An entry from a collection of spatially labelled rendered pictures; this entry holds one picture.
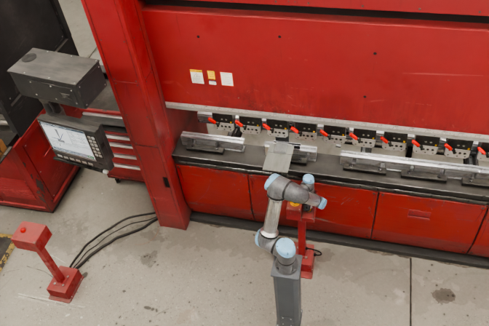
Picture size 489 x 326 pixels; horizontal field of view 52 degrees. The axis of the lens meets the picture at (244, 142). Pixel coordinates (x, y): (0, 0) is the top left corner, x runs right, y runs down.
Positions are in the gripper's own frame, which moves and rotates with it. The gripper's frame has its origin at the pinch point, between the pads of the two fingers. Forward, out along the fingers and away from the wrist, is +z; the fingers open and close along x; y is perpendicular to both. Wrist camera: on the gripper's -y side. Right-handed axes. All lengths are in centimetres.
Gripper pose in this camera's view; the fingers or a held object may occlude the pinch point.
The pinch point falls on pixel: (308, 208)
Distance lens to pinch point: 360.7
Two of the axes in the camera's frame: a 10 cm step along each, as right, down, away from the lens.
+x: -9.7, -1.0, 2.2
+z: 1.1, 6.4, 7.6
